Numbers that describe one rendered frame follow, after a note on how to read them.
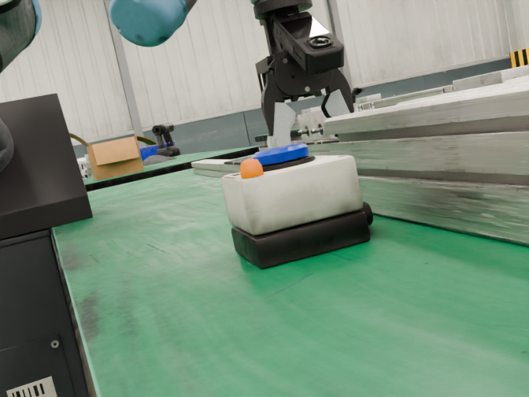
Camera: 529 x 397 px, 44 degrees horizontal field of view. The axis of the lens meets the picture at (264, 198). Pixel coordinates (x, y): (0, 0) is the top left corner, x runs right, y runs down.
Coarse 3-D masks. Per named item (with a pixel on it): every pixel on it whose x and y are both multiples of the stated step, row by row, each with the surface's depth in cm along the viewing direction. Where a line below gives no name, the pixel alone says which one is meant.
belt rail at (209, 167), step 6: (192, 162) 171; (198, 162) 161; (204, 162) 154; (210, 162) 147; (216, 162) 140; (222, 162) 135; (198, 168) 166; (204, 168) 157; (210, 168) 144; (216, 168) 137; (222, 168) 130; (228, 168) 124; (234, 168) 119; (204, 174) 155; (210, 174) 146; (216, 174) 138; (222, 174) 132
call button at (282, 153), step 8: (296, 144) 45; (304, 144) 45; (264, 152) 45; (272, 152) 44; (280, 152) 44; (288, 152) 44; (296, 152) 44; (304, 152) 45; (264, 160) 44; (272, 160) 44; (280, 160) 44; (288, 160) 44
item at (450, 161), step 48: (432, 96) 57; (480, 96) 35; (528, 96) 31; (336, 144) 58; (384, 144) 48; (432, 144) 41; (480, 144) 36; (528, 144) 32; (384, 192) 50; (432, 192) 43; (480, 192) 37; (528, 192) 33; (528, 240) 34
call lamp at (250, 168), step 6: (246, 162) 42; (252, 162) 42; (258, 162) 42; (240, 168) 42; (246, 168) 42; (252, 168) 42; (258, 168) 42; (240, 174) 42; (246, 174) 42; (252, 174) 42; (258, 174) 42
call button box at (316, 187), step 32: (320, 160) 44; (352, 160) 43; (224, 192) 48; (256, 192) 42; (288, 192) 42; (320, 192) 43; (352, 192) 43; (256, 224) 42; (288, 224) 42; (320, 224) 43; (352, 224) 43; (256, 256) 42; (288, 256) 42
